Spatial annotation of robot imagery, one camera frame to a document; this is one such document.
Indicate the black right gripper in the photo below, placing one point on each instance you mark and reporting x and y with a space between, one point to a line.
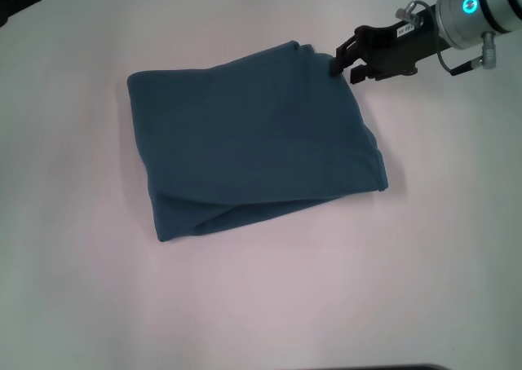
399 44

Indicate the teal T-shirt with pink print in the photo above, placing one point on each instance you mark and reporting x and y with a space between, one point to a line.
253 142

